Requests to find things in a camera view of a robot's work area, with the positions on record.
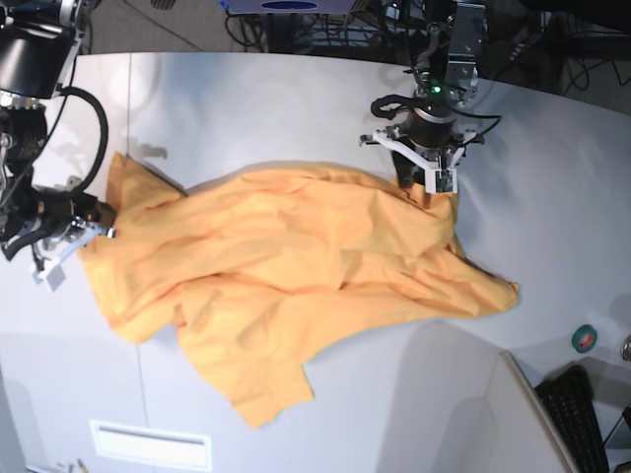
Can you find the orange yellow t-shirt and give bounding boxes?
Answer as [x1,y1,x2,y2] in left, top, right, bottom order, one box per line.
[80,155,519,428]

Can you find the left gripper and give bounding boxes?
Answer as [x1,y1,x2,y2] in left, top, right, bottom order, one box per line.
[370,96,486,188]

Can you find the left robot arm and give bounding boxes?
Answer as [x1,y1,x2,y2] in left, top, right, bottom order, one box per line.
[360,1,501,194]

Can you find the black keyboard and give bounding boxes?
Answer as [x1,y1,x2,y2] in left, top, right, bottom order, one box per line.
[535,365,609,473]

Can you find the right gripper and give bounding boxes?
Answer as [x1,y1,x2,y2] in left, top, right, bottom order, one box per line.
[1,190,115,251]

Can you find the green tape roll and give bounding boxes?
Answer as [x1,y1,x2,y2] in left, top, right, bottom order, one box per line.
[571,324,597,354]

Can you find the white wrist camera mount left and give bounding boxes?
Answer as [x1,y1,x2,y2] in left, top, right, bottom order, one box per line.
[359,123,485,194]

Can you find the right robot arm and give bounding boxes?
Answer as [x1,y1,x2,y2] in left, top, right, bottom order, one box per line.
[1,1,115,259]

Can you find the white paper label on table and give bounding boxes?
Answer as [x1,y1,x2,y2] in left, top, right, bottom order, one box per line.
[90,420,213,472]

